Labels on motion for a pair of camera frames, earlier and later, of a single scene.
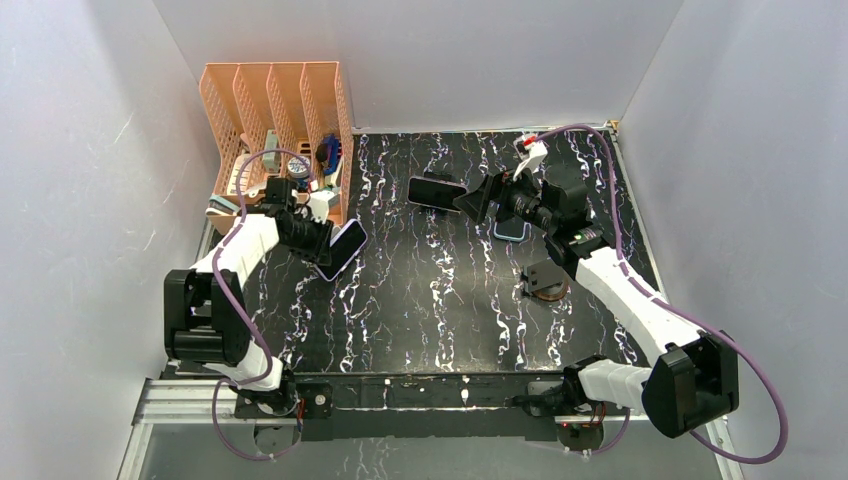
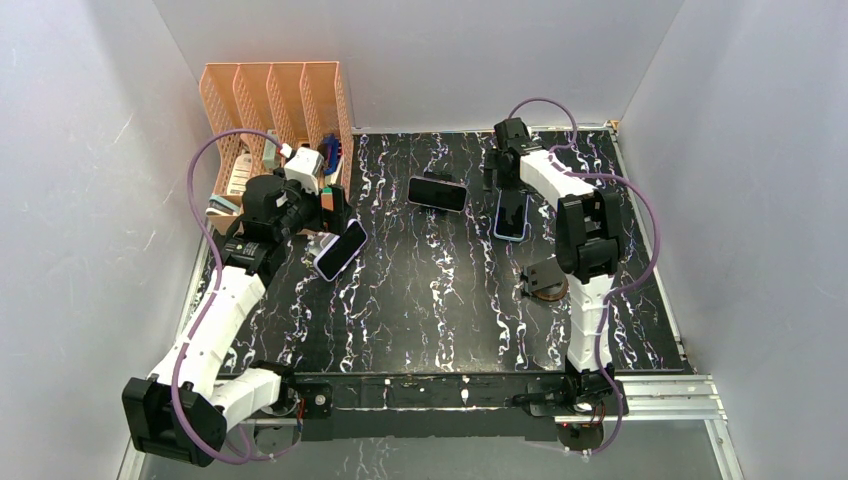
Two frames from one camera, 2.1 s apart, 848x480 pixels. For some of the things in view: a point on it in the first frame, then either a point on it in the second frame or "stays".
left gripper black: (318, 252) to (331, 221)
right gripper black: (475, 203) to (493, 162)
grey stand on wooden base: (544, 280) stays
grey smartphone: (344, 249) stays
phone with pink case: (434, 193) stays
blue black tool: (329, 152) stays
